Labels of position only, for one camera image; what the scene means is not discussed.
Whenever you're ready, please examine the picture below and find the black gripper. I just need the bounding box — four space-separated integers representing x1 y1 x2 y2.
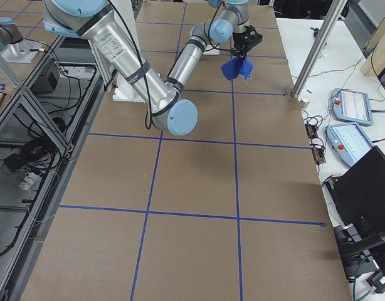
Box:
231 34 252 57

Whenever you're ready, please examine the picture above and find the blue towel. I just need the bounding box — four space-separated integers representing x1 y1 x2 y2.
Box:
221 56 255 83

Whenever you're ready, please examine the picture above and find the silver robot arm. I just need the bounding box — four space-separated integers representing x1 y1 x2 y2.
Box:
0 17 39 63
43 1 263 135

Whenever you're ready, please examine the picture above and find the small silver cylinder weight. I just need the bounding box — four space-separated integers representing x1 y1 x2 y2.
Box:
300 98 310 109

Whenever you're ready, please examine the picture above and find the upper teach pendant tablet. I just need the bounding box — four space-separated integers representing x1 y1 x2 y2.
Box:
330 88 374 126

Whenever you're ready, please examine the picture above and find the teach pendant tablet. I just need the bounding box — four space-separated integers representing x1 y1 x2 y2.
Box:
330 88 374 126
325 122 374 167

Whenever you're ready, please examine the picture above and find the lower teach pendant tablet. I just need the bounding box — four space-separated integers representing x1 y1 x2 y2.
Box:
325 122 374 167

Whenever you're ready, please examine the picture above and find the brown paper table cover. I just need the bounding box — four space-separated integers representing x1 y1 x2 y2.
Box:
21 6 350 300

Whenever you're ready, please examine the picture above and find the black monitor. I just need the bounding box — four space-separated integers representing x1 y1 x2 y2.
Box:
326 146 385 276

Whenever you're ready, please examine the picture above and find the aluminium frame post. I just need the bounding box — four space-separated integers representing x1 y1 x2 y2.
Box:
291 0 348 98

